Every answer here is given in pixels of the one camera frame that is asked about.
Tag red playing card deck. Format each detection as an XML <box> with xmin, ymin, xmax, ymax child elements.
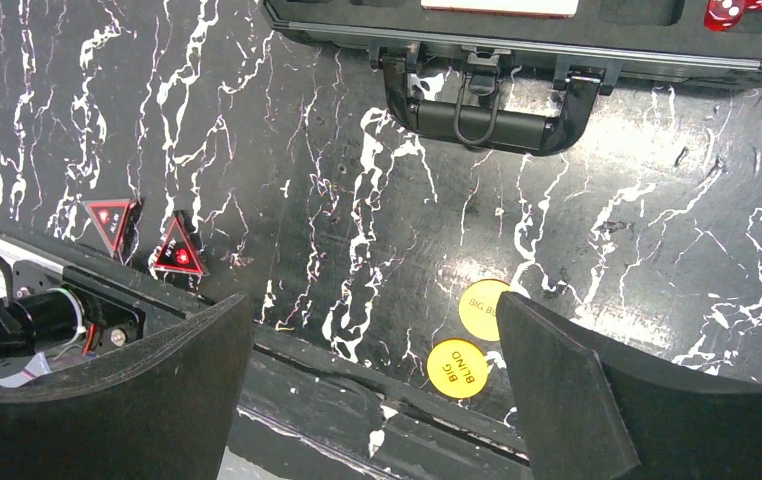
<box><xmin>420</xmin><ymin>0</ymin><xmax>580</xmax><ymax>18</ymax></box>

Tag yellow big blind button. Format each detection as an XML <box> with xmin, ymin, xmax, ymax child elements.
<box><xmin>426</xmin><ymin>338</ymin><xmax>489</xmax><ymax>400</ymax></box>
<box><xmin>458</xmin><ymin>279</ymin><xmax>511</xmax><ymax>341</ymax></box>

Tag left red all-in triangle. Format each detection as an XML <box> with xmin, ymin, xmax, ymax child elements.
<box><xmin>83</xmin><ymin>198</ymin><xmax>140</xmax><ymax>259</ymax></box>

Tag red dice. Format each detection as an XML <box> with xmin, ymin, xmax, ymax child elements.
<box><xmin>703</xmin><ymin>0</ymin><xmax>762</xmax><ymax>31</ymax></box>

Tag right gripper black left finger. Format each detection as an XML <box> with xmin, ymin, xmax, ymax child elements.
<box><xmin>0</xmin><ymin>294</ymin><xmax>253</xmax><ymax>479</ymax></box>

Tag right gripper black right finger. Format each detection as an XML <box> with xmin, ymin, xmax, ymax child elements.
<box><xmin>496</xmin><ymin>292</ymin><xmax>762</xmax><ymax>479</ymax></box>

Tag right red all-in triangle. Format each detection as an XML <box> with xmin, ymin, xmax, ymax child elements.
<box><xmin>152</xmin><ymin>211</ymin><xmax>209</xmax><ymax>277</ymax></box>

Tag red all-in triangle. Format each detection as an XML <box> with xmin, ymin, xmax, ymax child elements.
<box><xmin>83</xmin><ymin>198</ymin><xmax>140</xmax><ymax>259</ymax></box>
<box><xmin>152</xmin><ymin>211</ymin><xmax>209</xmax><ymax>277</ymax></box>

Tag black poker set case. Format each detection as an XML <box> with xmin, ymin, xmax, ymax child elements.
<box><xmin>260</xmin><ymin>1</ymin><xmax>762</xmax><ymax>156</ymax></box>

